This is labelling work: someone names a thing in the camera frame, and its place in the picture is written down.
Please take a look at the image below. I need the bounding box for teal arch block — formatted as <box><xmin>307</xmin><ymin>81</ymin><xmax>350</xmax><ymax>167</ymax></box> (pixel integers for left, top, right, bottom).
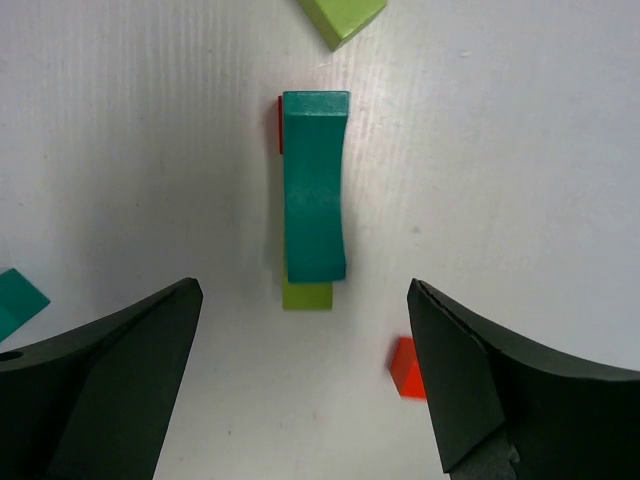
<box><xmin>282</xmin><ymin>91</ymin><xmax>350</xmax><ymax>283</ymax></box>

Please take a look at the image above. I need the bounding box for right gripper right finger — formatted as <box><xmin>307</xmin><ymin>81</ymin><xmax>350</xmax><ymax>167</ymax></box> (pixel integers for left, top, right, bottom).
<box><xmin>407</xmin><ymin>280</ymin><xmax>639</xmax><ymax>479</ymax></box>

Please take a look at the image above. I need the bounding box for long green block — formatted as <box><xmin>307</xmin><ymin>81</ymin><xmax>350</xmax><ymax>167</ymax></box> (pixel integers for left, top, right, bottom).
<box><xmin>282</xmin><ymin>255</ymin><xmax>333</xmax><ymax>311</ymax></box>

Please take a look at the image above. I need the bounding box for teal cube block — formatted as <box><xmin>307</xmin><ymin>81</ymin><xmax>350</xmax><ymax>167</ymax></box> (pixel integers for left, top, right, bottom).
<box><xmin>0</xmin><ymin>268</ymin><xmax>50</xmax><ymax>342</ymax></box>

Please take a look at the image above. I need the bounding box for flat green block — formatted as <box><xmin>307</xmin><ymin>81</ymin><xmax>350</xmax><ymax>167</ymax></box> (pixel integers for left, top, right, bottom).
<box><xmin>298</xmin><ymin>0</ymin><xmax>387</xmax><ymax>51</ymax></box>

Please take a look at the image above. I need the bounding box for red cube block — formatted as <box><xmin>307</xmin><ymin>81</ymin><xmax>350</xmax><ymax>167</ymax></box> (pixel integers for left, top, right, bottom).
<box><xmin>277</xmin><ymin>95</ymin><xmax>284</xmax><ymax>155</ymax></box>
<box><xmin>387</xmin><ymin>336</ymin><xmax>427</xmax><ymax>401</ymax></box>

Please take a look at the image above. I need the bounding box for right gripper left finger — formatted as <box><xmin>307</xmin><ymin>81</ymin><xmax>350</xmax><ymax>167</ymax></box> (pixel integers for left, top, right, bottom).
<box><xmin>1</xmin><ymin>278</ymin><xmax>203</xmax><ymax>479</ymax></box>

